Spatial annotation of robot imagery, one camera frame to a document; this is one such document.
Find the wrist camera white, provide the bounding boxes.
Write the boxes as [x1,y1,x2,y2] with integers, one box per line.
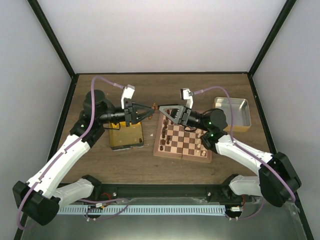
[180,88,194,109]
[120,84,135,109]

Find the dark chess piece on board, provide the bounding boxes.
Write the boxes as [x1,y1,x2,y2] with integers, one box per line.
[166,135,172,145]

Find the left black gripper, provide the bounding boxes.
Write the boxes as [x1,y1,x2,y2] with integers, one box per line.
[98,100,155,127]

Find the silver tin yellow rim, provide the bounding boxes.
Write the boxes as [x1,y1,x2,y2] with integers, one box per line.
[213,97,252,133]

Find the purple cable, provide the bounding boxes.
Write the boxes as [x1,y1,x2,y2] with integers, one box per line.
[191,86,296,221]
[16,75,130,231]

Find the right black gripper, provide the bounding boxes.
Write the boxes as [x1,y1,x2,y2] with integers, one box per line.
[157,104,210,132]

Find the black aluminium frame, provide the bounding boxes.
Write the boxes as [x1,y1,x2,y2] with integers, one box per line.
[13,0,315,240]

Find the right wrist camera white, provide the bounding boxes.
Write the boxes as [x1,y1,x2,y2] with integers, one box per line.
[180,88,194,109]

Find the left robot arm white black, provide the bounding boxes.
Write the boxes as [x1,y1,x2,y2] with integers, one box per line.
[12,89,155,226]

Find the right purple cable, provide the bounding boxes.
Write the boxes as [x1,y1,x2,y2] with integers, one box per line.
[191,86,296,221]

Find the row of white chess pieces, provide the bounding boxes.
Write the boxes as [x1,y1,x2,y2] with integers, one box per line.
[194,133,207,158]

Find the light blue cable duct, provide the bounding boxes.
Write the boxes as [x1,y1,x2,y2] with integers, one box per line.
[58,205,226,216]

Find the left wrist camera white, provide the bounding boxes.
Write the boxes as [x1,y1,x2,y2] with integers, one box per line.
[120,84,135,109]

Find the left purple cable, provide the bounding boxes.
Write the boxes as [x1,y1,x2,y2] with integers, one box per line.
[16,75,130,231]

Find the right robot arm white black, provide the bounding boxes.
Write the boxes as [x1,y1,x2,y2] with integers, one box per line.
[158,104,301,207]

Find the wooden chess board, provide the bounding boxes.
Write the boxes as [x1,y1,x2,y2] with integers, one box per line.
[153,113,213,164]

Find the gold tin with dark pieces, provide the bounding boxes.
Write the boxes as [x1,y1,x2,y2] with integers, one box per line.
[107,121,144,151]

